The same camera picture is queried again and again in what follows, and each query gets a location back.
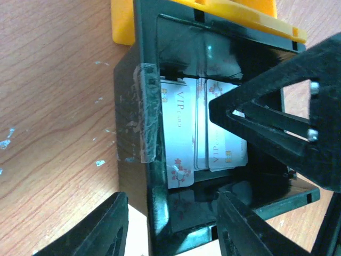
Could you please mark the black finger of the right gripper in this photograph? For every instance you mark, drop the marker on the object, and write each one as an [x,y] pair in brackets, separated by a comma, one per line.
[328,239]
[310,146]

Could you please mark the white card stack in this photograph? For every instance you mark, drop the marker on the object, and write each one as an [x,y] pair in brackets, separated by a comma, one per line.
[192,142]

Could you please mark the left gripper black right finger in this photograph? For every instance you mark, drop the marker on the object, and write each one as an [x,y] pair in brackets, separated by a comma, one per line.
[242,232]

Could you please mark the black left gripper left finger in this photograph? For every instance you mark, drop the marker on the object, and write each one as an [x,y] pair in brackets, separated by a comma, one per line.
[102,232]

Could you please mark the black left card bin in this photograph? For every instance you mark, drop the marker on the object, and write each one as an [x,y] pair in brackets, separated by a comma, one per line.
[225,41]

